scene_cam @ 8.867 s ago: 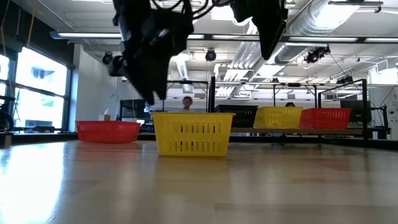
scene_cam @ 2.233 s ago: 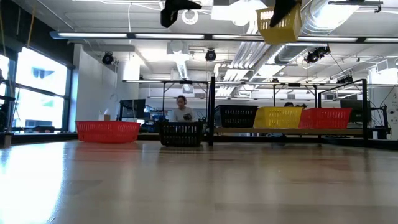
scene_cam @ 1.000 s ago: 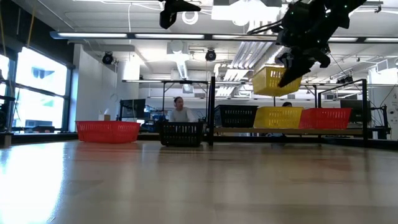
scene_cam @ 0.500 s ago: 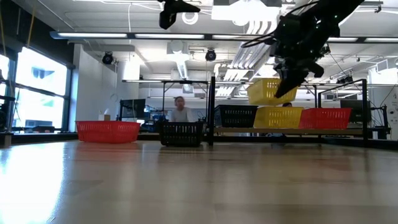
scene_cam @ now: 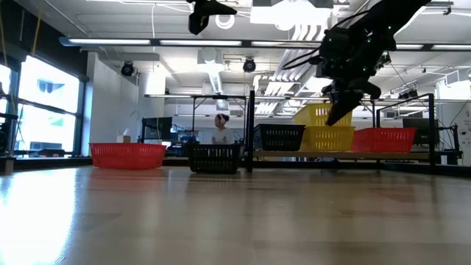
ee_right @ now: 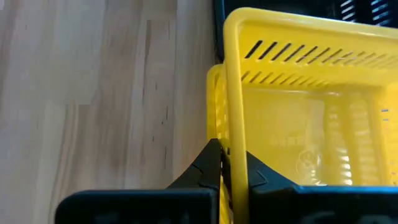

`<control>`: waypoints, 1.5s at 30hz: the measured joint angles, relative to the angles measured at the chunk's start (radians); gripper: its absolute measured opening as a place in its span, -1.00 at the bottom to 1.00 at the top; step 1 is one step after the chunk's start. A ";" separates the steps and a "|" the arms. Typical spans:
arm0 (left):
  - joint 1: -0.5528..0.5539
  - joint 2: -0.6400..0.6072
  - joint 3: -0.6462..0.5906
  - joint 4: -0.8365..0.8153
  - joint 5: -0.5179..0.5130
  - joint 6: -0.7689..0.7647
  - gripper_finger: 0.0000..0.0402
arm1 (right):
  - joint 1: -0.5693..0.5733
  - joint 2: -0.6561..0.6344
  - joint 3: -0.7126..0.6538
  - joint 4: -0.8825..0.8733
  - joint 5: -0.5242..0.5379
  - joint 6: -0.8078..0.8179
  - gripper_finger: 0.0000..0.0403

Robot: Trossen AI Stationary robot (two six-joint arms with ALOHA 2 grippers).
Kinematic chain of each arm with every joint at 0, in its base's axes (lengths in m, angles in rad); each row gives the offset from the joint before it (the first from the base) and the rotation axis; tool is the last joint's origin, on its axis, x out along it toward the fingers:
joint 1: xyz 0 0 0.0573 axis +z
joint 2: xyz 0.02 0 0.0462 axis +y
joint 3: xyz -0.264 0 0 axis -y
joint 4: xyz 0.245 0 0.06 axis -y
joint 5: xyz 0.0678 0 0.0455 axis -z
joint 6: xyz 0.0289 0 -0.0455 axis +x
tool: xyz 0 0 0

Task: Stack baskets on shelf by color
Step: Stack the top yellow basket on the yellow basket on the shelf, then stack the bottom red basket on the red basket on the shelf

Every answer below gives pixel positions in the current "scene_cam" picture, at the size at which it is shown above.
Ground black rig post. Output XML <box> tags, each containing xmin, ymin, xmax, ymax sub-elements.
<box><xmin>0</xmin><ymin>112</ymin><xmax>19</xmax><ymax>176</ymax></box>

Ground black plastic basket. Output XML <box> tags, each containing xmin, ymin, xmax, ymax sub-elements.
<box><xmin>253</xmin><ymin>124</ymin><xmax>306</xmax><ymax>152</ymax></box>
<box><xmin>188</xmin><ymin>141</ymin><xmax>243</xmax><ymax>174</ymax></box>

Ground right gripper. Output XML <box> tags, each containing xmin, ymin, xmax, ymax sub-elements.
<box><xmin>322</xmin><ymin>77</ymin><xmax>383</xmax><ymax>127</ymax></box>

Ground person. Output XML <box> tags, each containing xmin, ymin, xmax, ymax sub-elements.
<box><xmin>211</xmin><ymin>113</ymin><xmax>233</xmax><ymax>145</ymax></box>

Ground black aluminium table frame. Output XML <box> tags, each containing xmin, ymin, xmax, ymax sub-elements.
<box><xmin>0</xmin><ymin>156</ymin><xmax>471</xmax><ymax>177</ymax></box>

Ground white ceiling pipes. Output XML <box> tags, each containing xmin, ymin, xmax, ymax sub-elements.
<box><xmin>253</xmin><ymin>21</ymin><xmax>334</xmax><ymax>115</ymax></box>

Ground black frame wooden shelf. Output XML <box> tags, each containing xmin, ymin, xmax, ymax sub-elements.
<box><xmin>245</xmin><ymin>90</ymin><xmax>436</xmax><ymax>174</ymax></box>

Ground large bright window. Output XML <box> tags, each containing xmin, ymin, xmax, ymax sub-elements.
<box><xmin>0</xmin><ymin>54</ymin><xmax>86</xmax><ymax>155</ymax></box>

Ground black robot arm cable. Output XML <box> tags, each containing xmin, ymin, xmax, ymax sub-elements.
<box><xmin>281</xmin><ymin>46</ymin><xmax>327</xmax><ymax>71</ymax></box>

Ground black equipment stand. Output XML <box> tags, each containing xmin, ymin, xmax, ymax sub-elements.
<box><xmin>437</xmin><ymin>124</ymin><xmax>464</xmax><ymax>166</ymax></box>

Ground black computer monitor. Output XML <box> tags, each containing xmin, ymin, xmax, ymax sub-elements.
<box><xmin>141</xmin><ymin>116</ymin><xmax>173</xmax><ymax>141</ymax></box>

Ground black background table frame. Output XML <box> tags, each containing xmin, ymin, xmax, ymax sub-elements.
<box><xmin>144</xmin><ymin>93</ymin><xmax>248</xmax><ymax>144</ymax></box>

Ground yellow plastic basket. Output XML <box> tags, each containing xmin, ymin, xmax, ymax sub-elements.
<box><xmin>293</xmin><ymin>102</ymin><xmax>353</xmax><ymax>128</ymax></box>
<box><xmin>300</xmin><ymin>126</ymin><xmax>356</xmax><ymax>152</ymax></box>

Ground white cable coil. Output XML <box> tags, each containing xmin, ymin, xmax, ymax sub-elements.
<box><xmin>215</xmin><ymin>13</ymin><xmax>236</xmax><ymax>30</ymax></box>

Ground red plastic basket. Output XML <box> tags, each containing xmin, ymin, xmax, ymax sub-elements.
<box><xmin>351</xmin><ymin>127</ymin><xmax>417</xmax><ymax>153</ymax></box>
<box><xmin>89</xmin><ymin>142</ymin><xmax>167</xmax><ymax>170</ymax></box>

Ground long overhead light bar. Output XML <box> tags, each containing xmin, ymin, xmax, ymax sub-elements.
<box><xmin>58</xmin><ymin>36</ymin><xmax>471</xmax><ymax>52</ymax></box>

